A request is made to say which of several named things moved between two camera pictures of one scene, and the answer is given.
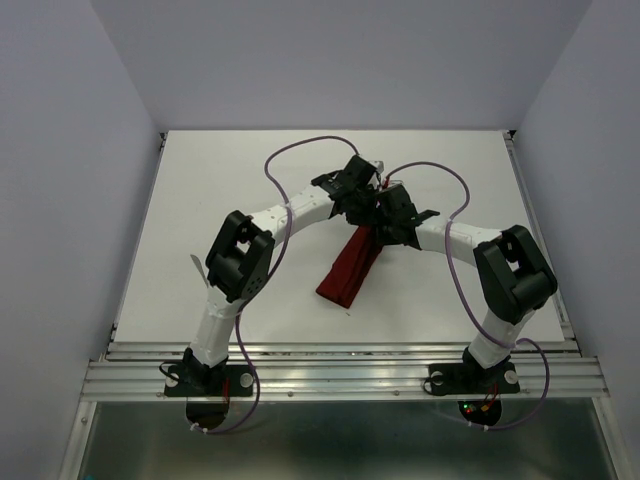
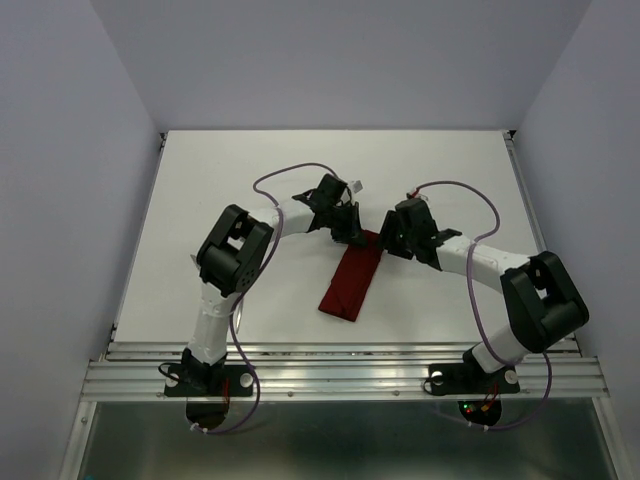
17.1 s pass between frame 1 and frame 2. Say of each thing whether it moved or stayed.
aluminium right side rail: stayed
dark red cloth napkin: moved
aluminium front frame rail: stayed
